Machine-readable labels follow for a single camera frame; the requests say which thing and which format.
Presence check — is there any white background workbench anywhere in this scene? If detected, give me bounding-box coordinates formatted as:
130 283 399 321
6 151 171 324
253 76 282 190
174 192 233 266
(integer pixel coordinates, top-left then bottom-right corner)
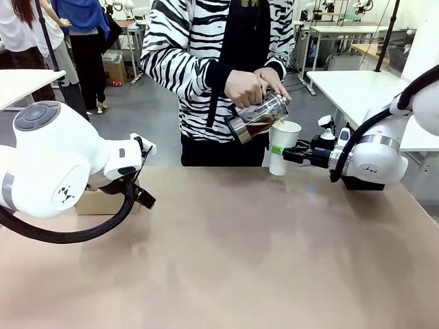
294 20 390 75

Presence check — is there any person in zebra striped sweater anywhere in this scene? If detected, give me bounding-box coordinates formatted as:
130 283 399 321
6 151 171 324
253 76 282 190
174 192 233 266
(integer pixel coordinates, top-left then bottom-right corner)
140 0 296 168

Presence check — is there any brown cardboard box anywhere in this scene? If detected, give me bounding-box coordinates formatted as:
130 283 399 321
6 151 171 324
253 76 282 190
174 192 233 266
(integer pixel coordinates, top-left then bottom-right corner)
102 49 128 86

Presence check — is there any person's left hand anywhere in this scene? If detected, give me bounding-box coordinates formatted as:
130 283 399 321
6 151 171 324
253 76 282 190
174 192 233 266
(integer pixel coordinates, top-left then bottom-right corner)
254 67 293 106

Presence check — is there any black wire basket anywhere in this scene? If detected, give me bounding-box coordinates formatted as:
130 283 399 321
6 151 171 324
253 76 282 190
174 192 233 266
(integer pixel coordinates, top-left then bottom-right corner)
390 47 410 70

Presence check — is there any white background desk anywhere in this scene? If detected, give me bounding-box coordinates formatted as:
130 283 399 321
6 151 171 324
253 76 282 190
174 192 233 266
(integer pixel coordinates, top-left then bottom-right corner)
112 19 145 85

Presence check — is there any person's left forearm zebra sleeve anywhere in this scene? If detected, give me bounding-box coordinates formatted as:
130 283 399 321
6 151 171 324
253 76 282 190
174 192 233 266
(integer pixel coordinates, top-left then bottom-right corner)
263 20 296 82

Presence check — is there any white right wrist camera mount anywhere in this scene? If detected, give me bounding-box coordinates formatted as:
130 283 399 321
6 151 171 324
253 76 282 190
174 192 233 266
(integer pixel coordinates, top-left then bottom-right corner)
310 114 351 151

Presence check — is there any brown cardboard cup carrier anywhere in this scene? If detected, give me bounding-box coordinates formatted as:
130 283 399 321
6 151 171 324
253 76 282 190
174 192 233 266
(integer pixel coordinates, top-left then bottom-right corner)
74 189 142 216

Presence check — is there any wooden top table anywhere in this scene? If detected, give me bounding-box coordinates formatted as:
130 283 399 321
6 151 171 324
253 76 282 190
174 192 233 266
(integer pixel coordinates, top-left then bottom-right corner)
351 42 392 66

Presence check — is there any person's right forearm zebra sleeve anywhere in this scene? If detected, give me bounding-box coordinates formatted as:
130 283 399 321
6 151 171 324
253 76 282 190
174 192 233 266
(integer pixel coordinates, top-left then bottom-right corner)
140 20 235 97

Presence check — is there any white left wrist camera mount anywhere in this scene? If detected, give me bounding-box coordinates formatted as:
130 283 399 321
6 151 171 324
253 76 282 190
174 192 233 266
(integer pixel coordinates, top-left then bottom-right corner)
129 133 158 156

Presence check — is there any glass pitcher with dark drink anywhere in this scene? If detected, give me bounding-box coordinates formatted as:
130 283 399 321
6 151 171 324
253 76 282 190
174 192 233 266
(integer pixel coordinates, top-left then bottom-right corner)
224 91 291 145

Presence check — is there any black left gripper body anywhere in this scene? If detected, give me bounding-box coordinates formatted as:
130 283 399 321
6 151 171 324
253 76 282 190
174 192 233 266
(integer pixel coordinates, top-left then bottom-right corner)
132 186 157 210

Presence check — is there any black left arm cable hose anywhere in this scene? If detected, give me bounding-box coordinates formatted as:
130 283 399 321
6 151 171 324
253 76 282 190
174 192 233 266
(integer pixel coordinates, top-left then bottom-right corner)
0 180 135 245

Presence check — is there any white paper cup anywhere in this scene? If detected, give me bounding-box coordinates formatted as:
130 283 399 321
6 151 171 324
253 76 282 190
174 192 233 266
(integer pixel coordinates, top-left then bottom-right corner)
268 120 302 177

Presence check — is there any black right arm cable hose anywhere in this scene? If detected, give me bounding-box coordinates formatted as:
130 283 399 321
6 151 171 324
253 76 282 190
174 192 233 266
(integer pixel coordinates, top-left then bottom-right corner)
329 64 439 182

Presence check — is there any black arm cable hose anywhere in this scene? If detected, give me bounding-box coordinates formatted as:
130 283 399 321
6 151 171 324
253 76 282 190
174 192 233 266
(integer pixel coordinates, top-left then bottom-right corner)
0 180 135 245
329 64 439 182

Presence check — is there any long haired person white top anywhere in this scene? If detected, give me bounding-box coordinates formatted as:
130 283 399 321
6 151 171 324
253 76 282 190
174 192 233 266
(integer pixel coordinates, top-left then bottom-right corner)
0 0 58 102

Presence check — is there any black stand pole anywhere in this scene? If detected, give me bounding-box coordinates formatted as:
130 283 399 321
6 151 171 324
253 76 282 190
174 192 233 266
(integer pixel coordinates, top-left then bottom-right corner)
375 0 401 73
34 0 91 121

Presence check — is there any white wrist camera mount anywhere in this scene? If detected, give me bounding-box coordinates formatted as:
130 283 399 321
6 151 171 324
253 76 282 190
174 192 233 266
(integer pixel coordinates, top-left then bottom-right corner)
129 133 158 156
310 114 351 151

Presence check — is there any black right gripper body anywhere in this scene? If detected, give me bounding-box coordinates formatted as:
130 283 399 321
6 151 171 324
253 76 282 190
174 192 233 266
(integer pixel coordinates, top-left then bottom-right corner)
309 146 333 169

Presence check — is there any person in blue top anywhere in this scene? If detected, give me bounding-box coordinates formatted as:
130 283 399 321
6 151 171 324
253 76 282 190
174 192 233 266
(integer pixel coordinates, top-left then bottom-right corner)
51 0 113 115

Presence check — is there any white side table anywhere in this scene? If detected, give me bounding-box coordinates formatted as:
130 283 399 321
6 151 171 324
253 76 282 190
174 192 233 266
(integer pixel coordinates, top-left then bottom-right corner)
0 69 67 111

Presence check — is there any person's right hand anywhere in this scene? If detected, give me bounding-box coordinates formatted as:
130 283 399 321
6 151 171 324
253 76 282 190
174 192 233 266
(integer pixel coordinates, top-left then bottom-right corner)
224 69 265 109

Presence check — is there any large white table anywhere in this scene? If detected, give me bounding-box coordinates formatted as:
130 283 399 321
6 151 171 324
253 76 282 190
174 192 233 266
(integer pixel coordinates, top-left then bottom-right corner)
306 70 439 154

